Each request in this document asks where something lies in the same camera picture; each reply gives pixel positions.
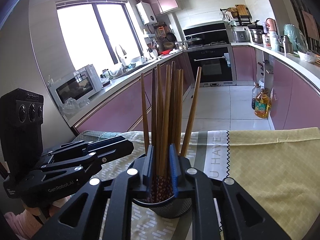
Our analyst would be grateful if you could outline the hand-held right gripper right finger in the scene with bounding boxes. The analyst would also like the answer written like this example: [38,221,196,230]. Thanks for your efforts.
[169,144,292,240]

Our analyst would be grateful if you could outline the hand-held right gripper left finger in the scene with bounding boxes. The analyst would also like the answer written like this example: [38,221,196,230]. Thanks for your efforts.
[32,145,154,240]

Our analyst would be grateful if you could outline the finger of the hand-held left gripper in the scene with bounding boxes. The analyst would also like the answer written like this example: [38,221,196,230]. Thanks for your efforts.
[40,140,134,178]
[41,135,125,157]

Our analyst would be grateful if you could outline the black mesh utensil holder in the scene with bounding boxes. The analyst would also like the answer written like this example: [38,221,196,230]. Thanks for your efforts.
[127,152,193,218]

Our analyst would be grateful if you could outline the wooden chopstick red patterned end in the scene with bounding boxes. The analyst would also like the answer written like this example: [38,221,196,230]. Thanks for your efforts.
[151,64,165,203]
[160,64,174,202]

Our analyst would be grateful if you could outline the bunch of wooden chopsticks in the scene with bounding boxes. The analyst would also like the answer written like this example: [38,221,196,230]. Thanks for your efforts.
[140,61,202,158]

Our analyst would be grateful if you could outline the person's left forearm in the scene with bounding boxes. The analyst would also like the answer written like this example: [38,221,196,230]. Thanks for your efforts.
[4,206,44,240]

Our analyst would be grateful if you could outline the person's left hand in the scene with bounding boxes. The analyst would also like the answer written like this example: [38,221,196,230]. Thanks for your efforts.
[22,197,63,212]

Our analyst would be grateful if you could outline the clear plastic bag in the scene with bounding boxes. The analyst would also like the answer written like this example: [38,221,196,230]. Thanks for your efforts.
[59,97,90,118]

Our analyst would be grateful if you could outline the pink lower kitchen cabinets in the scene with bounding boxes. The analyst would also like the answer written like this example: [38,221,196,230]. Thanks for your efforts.
[232,45,320,130]
[74,52,193,134]

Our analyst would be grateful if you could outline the white microwave oven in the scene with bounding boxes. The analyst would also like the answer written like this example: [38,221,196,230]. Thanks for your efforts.
[47,64,103,105]

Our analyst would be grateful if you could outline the grey refrigerator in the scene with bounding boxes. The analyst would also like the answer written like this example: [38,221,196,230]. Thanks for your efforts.
[0,0,77,140]

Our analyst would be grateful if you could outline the patterned tablecloth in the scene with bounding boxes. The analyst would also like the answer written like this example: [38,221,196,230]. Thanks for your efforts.
[72,127,320,240]

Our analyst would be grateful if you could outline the kitchen faucet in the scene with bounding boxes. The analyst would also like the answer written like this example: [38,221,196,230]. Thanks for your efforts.
[115,44,127,68]

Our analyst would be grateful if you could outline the kitchen window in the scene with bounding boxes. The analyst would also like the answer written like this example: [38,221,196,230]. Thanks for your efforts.
[55,1,143,68]

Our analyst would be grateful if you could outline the yellow cooking oil bottle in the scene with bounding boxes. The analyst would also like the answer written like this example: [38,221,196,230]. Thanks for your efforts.
[254,89,272,119]

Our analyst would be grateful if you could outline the clear bottle dark liquid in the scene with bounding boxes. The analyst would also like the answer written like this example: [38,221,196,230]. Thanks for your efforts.
[251,83,262,110]

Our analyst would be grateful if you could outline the black built-in oven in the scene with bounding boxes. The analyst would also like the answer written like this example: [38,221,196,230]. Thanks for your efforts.
[186,44,237,85]

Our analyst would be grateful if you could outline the wok with lid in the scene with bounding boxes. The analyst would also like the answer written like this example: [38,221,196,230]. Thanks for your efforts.
[186,36,203,47]

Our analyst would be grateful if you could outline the white water heater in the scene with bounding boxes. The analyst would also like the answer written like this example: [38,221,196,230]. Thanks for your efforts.
[136,2,157,25]

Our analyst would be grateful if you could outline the black range hood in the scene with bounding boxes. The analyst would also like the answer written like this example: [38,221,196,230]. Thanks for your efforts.
[183,21,229,43]

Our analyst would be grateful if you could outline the silver rice cooker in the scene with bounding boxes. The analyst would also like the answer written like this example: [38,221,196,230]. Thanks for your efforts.
[230,27,250,43]

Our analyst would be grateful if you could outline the pink upper cabinet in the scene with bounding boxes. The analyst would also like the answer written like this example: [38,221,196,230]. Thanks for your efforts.
[142,0,179,15]

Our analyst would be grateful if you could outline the steel stock pot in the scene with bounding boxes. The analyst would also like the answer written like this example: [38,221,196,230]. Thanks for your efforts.
[249,24,265,43]

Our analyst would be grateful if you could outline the white plastic jug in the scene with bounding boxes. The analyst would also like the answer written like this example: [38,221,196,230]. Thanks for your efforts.
[270,31,280,52]

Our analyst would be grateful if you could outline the steel vacuum flask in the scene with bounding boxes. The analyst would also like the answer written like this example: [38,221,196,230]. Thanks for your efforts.
[282,35,293,54]

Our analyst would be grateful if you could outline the white bowl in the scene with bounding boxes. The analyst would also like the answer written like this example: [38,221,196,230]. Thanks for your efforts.
[297,51,317,63]

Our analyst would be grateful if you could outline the red thermos jug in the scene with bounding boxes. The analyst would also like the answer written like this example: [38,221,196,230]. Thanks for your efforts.
[265,18,278,34]

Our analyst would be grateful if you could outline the teal plastic bag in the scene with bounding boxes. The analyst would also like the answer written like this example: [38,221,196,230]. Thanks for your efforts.
[284,24,308,53]

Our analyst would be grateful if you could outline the black wall rack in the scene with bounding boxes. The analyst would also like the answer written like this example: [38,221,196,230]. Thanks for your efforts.
[220,4,252,27]

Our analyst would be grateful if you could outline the framed wall picture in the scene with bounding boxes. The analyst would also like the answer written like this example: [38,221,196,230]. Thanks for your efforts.
[301,10,319,38]

